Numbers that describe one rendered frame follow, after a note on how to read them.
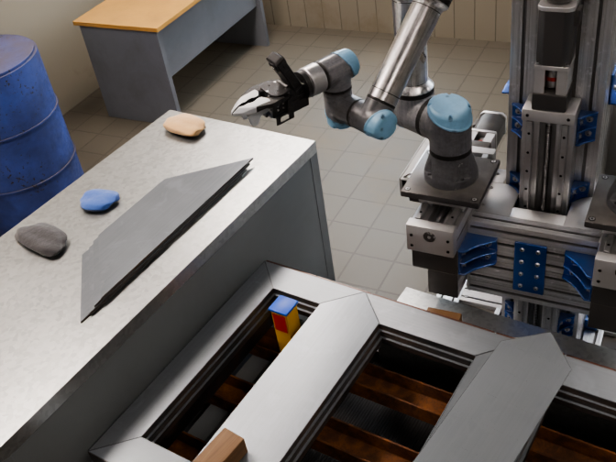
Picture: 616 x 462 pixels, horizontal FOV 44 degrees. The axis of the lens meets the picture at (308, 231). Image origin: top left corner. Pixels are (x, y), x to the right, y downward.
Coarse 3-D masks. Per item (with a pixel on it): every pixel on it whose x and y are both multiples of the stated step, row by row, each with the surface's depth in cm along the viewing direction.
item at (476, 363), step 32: (256, 320) 211; (224, 352) 201; (416, 352) 196; (448, 352) 191; (192, 384) 194; (352, 384) 191; (160, 416) 186; (320, 416) 181; (544, 416) 177; (608, 416) 173
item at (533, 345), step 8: (528, 336) 190; (536, 336) 189; (512, 344) 188; (520, 344) 188; (528, 344) 188; (536, 344) 187; (544, 344) 187; (552, 344) 187; (528, 352) 186; (536, 352) 185; (544, 352) 185; (552, 352) 185; (560, 352) 184; (552, 360) 183; (560, 360) 182; (568, 368) 180
